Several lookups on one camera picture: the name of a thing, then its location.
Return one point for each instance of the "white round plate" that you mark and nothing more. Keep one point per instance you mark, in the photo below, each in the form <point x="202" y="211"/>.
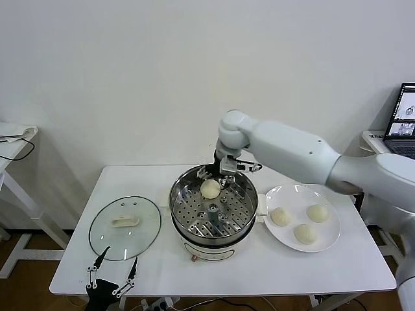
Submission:
<point x="324" y="233"/>

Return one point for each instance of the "white folded cloth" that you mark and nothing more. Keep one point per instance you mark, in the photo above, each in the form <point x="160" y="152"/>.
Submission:
<point x="16" y="131"/>

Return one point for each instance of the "perforated steel steamer basket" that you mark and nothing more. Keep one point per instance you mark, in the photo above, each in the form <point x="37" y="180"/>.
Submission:
<point x="240" y="207"/>

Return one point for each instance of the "white steamed baozi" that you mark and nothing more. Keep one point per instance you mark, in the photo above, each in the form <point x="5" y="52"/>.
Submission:
<point x="210" y="189"/>
<point x="280" y="216"/>
<point x="304" y="234"/>
<point x="317" y="214"/>

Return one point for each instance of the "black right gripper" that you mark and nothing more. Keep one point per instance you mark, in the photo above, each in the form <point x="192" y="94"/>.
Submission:
<point x="216" y="166"/>

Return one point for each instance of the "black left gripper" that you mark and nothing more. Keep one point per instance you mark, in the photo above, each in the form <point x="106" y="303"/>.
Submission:
<point x="100" y="290"/>

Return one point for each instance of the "grey open laptop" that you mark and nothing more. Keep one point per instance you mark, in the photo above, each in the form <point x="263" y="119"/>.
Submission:
<point x="403" y="110"/>

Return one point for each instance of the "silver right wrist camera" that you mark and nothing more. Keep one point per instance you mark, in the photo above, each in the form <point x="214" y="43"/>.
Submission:
<point x="228" y="166"/>

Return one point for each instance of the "white side table with cloth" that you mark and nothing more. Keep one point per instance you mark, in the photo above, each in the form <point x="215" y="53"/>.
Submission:
<point x="9" y="149"/>

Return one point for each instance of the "round glass pot lid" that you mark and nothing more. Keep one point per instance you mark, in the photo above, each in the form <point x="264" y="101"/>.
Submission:
<point x="142" y="220"/>

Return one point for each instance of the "white power strip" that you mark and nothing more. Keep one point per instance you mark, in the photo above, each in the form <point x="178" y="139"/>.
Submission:
<point x="160" y="303"/>

